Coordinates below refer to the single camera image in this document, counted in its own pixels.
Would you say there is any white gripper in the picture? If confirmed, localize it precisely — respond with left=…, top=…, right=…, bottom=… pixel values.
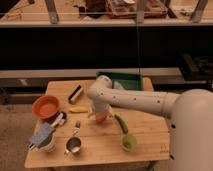
left=88, top=102, right=111, bottom=119

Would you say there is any orange apple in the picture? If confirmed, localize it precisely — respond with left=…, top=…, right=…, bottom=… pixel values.
left=96, top=114, right=107, bottom=123

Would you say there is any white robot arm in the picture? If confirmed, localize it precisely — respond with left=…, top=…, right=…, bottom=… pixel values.
left=87, top=75, right=213, bottom=171

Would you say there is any yellow banana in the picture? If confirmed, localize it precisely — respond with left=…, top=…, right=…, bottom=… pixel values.
left=69, top=106, right=89, bottom=113

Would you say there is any small brown figurine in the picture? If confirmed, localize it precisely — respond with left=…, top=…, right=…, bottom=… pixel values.
left=75, top=121, right=81, bottom=130

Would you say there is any black white brush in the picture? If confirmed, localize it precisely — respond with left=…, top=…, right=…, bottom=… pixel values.
left=68, top=85, right=83, bottom=104

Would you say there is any clear plastic bag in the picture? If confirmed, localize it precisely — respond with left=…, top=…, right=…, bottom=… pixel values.
left=113, top=81, right=124, bottom=90

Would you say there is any green chili pepper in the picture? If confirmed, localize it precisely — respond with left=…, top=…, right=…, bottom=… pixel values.
left=114, top=114, right=128, bottom=134

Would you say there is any black dish with utensil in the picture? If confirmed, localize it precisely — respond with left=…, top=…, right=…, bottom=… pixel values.
left=51, top=112, right=67, bottom=127

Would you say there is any green plastic tray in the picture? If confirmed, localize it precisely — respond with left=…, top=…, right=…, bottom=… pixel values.
left=96, top=71, right=143, bottom=90

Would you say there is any metal measuring cup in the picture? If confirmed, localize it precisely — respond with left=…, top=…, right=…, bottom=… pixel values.
left=64, top=137, right=82, bottom=155

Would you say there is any green plastic cup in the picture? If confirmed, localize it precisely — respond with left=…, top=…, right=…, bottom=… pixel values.
left=121, top=134, right=137, bottom=152

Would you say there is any orange plastic bowl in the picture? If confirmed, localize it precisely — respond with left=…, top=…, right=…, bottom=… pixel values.
left=32, top=95, right=60, bottom=119

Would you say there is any blue cloth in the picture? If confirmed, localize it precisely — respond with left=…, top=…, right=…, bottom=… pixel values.
left=29, top=123, right=54, bottom=149

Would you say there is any red crate on shelf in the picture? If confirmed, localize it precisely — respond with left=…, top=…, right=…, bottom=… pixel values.
left=106, top=0, right=168, bottom=18

